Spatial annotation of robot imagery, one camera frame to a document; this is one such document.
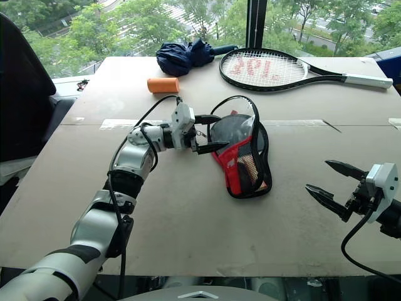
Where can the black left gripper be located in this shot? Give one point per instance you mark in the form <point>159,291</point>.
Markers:
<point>194,138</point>

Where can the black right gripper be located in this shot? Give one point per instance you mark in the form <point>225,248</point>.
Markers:
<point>361,199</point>

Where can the red black paddle case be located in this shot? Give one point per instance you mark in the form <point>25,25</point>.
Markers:
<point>233,169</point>

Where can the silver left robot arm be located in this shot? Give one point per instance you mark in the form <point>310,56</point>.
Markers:
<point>131,156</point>

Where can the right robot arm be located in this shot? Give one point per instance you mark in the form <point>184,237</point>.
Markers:
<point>393,216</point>

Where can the table tennis paddle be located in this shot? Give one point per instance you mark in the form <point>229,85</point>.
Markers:
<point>230,130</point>

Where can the black white tennis racket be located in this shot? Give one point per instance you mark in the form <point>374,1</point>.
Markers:
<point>366,81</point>

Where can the orange foam cylinder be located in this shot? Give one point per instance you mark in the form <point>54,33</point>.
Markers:
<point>163,85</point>

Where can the navy folded umbrella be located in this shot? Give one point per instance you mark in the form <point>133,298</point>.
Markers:
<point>178,59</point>

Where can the clear tape strip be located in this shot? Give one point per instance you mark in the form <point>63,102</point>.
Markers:
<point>395,123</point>

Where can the blue box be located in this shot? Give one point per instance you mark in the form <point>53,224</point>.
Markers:
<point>390,67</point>

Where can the small black red object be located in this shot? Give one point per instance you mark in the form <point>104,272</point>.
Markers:
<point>83,84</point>

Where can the grey robot torso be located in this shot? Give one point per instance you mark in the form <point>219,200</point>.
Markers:
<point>200,294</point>

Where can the black office chair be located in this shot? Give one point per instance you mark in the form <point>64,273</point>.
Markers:
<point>22,94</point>

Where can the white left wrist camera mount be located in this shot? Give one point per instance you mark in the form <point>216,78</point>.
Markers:
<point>183,120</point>

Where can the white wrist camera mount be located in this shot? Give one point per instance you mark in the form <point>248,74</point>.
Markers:
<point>183,120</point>
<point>382,185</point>

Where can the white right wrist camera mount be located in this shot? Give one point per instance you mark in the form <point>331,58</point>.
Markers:
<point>382,185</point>

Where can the black window frame post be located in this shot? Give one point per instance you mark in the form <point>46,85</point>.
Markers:
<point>255,23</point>

